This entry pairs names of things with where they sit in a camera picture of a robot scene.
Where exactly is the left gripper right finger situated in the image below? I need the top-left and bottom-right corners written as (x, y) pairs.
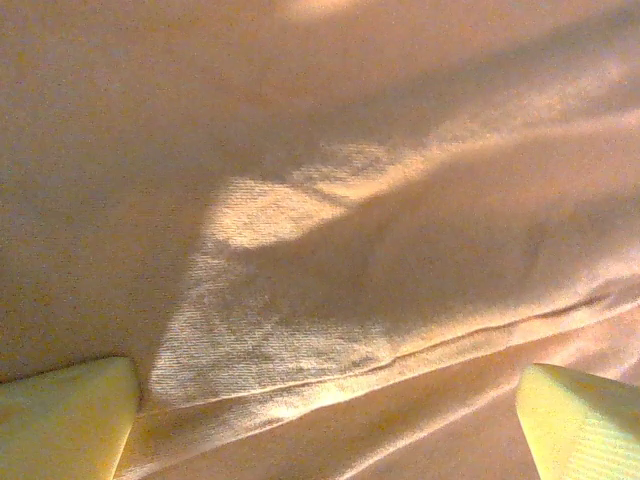
top-left (514, 362), bottom-right (640, 480)

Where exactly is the orange t-shirt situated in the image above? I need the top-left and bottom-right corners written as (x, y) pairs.
top-left (0, 0), bottom-right (640, 480)

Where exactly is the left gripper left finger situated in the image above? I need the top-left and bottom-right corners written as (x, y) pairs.
top-left (0, 356), bottom-right (140, 480)

